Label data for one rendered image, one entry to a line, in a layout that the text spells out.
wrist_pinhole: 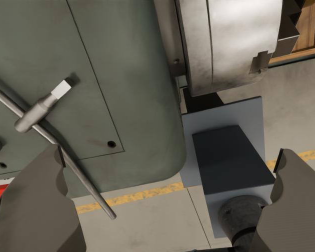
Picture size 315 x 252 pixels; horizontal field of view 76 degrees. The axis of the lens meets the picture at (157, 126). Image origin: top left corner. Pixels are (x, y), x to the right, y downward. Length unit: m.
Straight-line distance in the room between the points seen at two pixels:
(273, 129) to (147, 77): 1.71
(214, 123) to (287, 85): 1.02
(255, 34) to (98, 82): 0.22
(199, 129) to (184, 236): 1.96
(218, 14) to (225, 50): 0.05
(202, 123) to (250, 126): 0.20
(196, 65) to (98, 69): 0.14
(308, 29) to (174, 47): 0.48
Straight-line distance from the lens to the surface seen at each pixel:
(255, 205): 0.63
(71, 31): 0.30
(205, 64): 0.32
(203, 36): 0.30
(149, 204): 2.31
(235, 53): 0.32
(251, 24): 0.31
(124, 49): 0.28
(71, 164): 0.37
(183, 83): 1.03
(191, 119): 0.87
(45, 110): 0.32
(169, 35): 0.34
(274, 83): 1.77
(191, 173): 1.02
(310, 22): 0.75
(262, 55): 0.35
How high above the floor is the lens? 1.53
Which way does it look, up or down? 63 degrees down
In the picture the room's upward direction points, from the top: 174 degrees counter-clockwise
